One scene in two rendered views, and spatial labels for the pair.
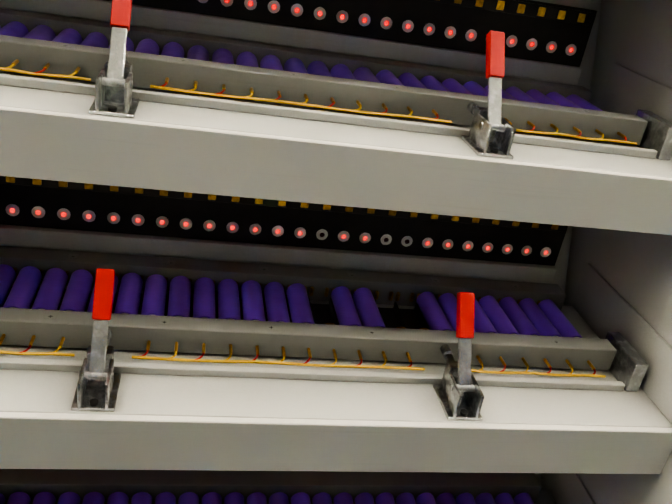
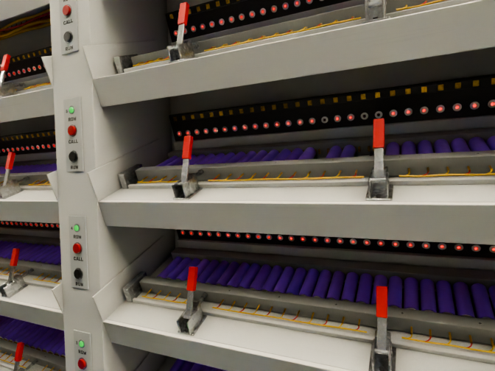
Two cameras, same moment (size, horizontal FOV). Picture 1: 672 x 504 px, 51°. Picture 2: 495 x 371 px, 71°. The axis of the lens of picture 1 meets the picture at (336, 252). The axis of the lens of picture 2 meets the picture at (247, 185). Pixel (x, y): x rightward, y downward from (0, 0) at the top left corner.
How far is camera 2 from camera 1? 29 cm
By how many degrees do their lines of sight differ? 37
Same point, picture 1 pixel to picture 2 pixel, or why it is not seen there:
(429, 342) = (369, 161)
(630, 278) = not seen: outside the picture
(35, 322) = (174, 168)
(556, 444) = (459, 217)
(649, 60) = not seen: outside the picture
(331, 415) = (290, 199)
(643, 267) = not seen: outside the picture
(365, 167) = (290, 51)
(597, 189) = (464, 18)
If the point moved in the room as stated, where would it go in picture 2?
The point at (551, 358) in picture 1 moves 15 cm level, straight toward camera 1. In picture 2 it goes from (474, 165) to (398, 166)
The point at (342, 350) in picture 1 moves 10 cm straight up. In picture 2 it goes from (314, 171) to (313, 98)
